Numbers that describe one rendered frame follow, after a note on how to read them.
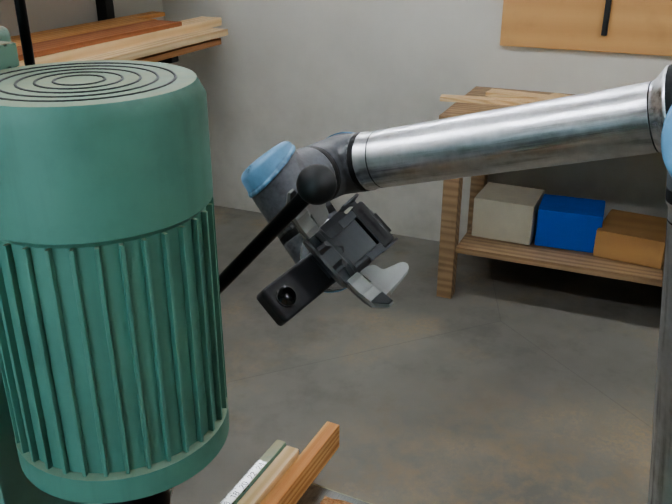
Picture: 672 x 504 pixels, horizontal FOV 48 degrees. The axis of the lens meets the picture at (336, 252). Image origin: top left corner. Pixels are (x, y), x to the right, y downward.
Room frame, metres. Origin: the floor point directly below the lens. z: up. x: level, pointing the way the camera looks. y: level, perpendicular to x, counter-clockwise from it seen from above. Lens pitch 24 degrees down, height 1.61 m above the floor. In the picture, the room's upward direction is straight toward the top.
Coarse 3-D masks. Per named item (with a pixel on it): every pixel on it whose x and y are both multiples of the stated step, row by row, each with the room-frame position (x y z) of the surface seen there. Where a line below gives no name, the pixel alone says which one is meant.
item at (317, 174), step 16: (304, 176) 0.60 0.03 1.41; (320, 176) 0.60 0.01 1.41; (304, 192) 0.60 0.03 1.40; (320, 192) 0.60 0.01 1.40; (288, 208) 0.62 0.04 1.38; (304, 208) 0.62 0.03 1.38; (272, 224) 0.63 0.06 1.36; (288, 224) 0.62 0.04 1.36; (256, 240) 0.63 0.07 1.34; (272, 240) 0.63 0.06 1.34; (240, 256) 0.64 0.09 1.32; (256, 256) 0.64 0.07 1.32; (224, 272) 0.65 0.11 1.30; (240, 272) 0.65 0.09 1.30; (224, 288) 0.65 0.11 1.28
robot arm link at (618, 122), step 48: (576, 96) 0.94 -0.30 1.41; (624, 96) 0.89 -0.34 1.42; (336, 144) 1.10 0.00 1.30; (384, 144) 1.05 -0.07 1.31; (432, 144) 1.00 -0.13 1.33; (480, 144) 0.97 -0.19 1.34; (528, 144) 0.93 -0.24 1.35; (576, 144) 0.90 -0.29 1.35; (624, 144) 0.88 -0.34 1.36; (336, 192) 1.06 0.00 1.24
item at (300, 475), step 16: (320, 432) 0.88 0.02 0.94; (336, 432) 0.89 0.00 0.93; (320, 448) 0.84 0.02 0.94; (336, 448) 0.89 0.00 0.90; (304, 464) 0.81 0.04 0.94; (320, 464) 0.84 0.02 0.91; (288, 480) 0.78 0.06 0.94; (304, 480) 0.80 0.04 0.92; (272, 496) 0.75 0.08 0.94; (288, 496) 0.76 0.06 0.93
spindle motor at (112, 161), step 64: (64, 64) 0.60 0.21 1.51; (128, 64) 0.60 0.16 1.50; (0, 128) 0.45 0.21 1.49; (64, 128) 0.45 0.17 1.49; (128, 128) 0.47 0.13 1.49; (192, 128) 0.51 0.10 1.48; (0, 192) 0.46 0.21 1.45; (64, 192) 0.45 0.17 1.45; (128, 192) 0.46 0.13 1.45; (192, 192) 0.50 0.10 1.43; (0, 256) 0.47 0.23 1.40; (64, 256) 0.46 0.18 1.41; (128, 256) 0.47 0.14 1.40; (192, 256) 0.51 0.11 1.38; (0, 320) 0.48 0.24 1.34; (64, 320) 0.46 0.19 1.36; (128, 320) 0.46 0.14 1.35; (192, 320) 0.49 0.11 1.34; (64, 384) 0.46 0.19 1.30; (128, 384) 0.46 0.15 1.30; (192, 384) 0.49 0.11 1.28; (64, 448) 0.46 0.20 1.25; (128, 448) 0.46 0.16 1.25; (192, 448) 0.49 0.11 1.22
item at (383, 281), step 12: (396, 264) 0.74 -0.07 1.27; (360, 276) 0.74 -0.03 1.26; (372, 276) 0.74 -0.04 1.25; (384, 276) 0.73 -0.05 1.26; (396, 276) 0.72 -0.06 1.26; (360, 288) 0.72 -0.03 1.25; (372, 288) 0.71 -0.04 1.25; (384, 288) 0.71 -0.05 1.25; (372, 300) 0.69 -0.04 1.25; (384, 300) 0.68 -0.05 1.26
